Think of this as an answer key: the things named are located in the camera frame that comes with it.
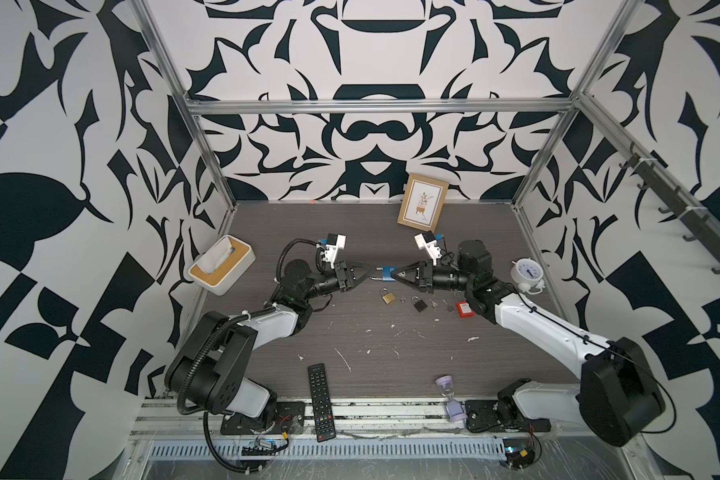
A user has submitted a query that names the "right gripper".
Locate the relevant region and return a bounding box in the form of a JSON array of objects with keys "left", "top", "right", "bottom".
[{"left": 393, "top": 263, "right": 476, "bottom": 295}]

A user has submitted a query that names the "blue padlock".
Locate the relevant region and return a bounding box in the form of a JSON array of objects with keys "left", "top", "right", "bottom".
[{"left": 370, "top": 266, "right": 396, "bottom": 282}]

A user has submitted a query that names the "black padlock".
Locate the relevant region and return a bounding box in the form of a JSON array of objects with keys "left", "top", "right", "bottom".
[{"left": 411, "top": 296, "right": 428, "bottom": 313}]

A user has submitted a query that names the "brass padlock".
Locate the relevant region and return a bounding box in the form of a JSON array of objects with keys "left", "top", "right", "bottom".
[{"left": 380, "top": 288, "right": 396, "bottom": 305}]

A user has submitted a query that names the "red padlock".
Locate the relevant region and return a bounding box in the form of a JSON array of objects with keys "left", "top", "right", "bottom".
[{"left": 456, "top": 302, "right": 475, "bottom": 318}]

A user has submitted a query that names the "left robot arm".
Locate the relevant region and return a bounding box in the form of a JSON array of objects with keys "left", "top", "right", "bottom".
[{"left": 164, "top": 260, "right": 375, "bottom": 430}]

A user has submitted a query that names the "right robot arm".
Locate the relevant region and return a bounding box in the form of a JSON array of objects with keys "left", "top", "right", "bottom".
[{"left": 390, "top": 235, "right": 674, "bottom": 447}]

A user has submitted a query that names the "white alarm clock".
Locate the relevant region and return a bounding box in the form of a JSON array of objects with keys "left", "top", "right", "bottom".
[{"left": 510, "top": 258, "right": 545, "bottom": 295}]

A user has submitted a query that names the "purple hourglass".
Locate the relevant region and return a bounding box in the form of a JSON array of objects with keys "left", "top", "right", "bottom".
[{"left": 435, "top": 375, "right": 467, "bottom": 423}]

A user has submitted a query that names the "black remote control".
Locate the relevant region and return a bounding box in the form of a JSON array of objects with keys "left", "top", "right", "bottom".
[{"left": 307, "top": 363, "right": 337, "bottom": 443}]

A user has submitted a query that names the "left circuit board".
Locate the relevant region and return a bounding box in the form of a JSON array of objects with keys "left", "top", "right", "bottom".
[{"left": 240, "top": 433, "right": 290, "bottom": 456}]

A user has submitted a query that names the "circuit board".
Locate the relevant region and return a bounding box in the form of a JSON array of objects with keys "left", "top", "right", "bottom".
[
  {"left": 240, "top": 433, "right": 290, "bottom": 456},
  {"left": 501, "top": 442, "right": 543, "bottom": 471}
]

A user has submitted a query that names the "right circuit board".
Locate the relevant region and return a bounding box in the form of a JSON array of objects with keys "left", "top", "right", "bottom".
[{"left": 501, "top": 442, "right": 543, "bottom": 471}]

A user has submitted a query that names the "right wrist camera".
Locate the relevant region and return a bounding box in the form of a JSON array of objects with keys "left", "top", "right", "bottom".
[{"left": 414, "top": 231, "right": 444, "bottom": 265}]

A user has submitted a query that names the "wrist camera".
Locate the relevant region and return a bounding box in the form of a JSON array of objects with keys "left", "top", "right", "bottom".
[
  {"left": 414, "top": 231, "right": 444, "bottom": 265},
  {"left": 317, "top": 234, "right": 346, "bottom": 269}
]

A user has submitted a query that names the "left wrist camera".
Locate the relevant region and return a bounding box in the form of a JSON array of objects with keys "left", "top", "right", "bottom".
[{"left": 317, "top": 234, "right": 346, "bottom": 269}]

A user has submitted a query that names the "wooden picture frame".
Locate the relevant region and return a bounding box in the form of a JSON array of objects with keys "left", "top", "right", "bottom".
[{"left": 397, "top": 174, "right": 450, "bottom": 232}]

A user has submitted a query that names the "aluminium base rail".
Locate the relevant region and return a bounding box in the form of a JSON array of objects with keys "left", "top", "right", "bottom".
[{"left": 128, "top": 395, "right": 643, "bottom": 439}]

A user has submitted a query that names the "white cable duct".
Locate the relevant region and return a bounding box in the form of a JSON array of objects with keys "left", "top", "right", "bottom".
[{"left": 149, "top": 437, "right": 506, "bottom": 461}]

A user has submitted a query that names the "wall hook rail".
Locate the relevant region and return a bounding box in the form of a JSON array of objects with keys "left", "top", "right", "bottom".
[{"left": 620, "top": 141, "right": 720, "bottom": 275}]

